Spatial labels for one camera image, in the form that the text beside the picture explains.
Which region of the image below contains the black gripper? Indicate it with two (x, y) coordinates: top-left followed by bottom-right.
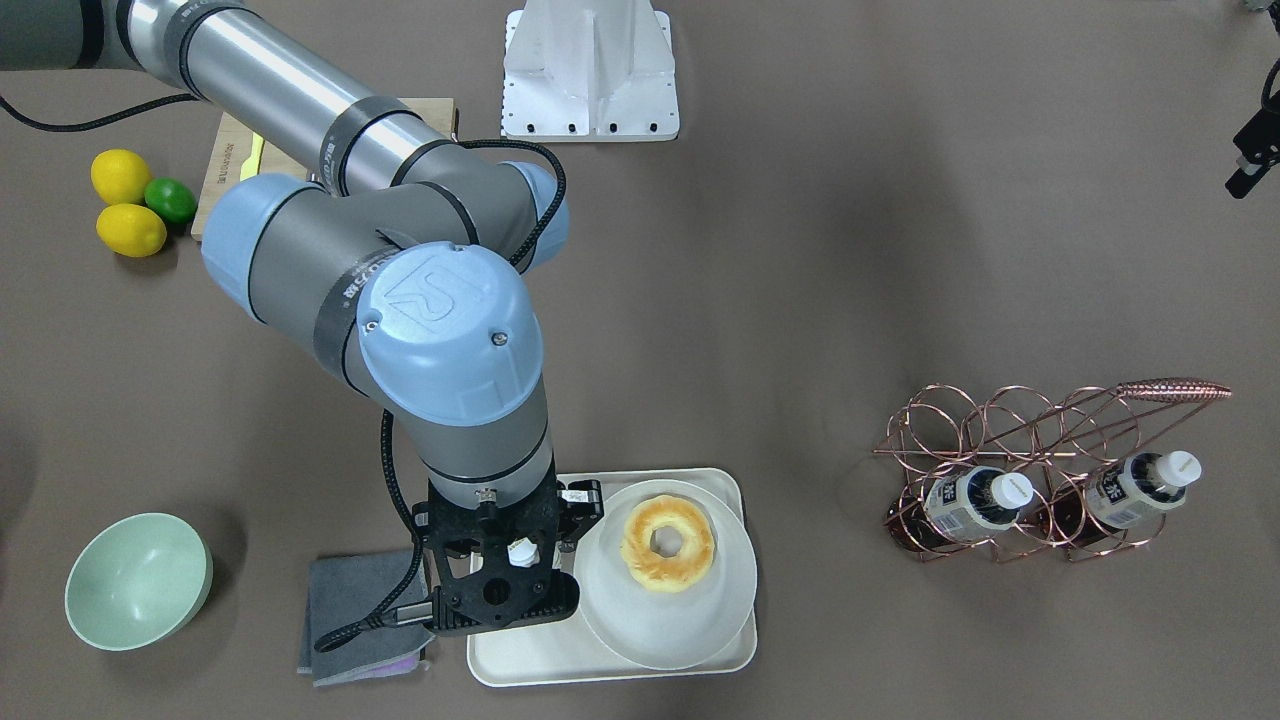
(419, 478), (604, 637)

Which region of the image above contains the tea bottle white cap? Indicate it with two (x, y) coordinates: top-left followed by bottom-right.
(507, 537), (540, 568)

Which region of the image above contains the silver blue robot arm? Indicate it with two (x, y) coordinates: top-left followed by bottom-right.
(3, 1), (603, 652)

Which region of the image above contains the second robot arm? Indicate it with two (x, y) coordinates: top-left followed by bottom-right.
(1224, 61), (1279, 199)

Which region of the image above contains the tea bottle front of rack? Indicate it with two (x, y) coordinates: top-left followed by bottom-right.
(886, 465), (1037, 555)

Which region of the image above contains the tea bottle of rack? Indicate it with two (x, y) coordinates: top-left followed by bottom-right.
(1039, 450), (1203, 550)
(886, 465), (1037, 555)

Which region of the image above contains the tea bottle back of rack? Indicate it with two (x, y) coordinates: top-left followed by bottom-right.
(1039, 450), (1203, 550)

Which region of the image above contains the grey folded cloth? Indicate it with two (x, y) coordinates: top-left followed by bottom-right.
(297, 550), (434, 687)

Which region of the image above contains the white plate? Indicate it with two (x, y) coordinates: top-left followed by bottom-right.
(573, 478), (758, 671)

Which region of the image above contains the glazed donut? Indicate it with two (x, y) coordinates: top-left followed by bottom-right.
(620, 495), (717, 594)

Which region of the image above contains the mint green bowl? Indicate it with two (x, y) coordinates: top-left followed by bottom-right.
(64, 512), (214, 652)

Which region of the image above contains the yellow plastic knife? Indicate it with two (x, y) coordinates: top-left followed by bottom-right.
(238, 132), (265, 182)

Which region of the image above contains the wooden cutting board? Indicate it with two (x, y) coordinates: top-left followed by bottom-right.
(189, 97), (460, 243)

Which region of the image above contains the green lime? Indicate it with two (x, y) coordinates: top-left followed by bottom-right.
(143, 177), (198, 225)

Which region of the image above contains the yellow lemon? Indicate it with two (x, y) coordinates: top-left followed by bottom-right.
(95, 202), (168, 258)
(90, 149), (154, 206)

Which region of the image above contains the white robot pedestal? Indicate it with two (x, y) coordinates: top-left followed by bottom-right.
(500, 1), (681, 143)

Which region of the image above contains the copper wire bottle rack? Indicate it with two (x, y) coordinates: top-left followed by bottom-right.
(878, 378), (1231, 562)

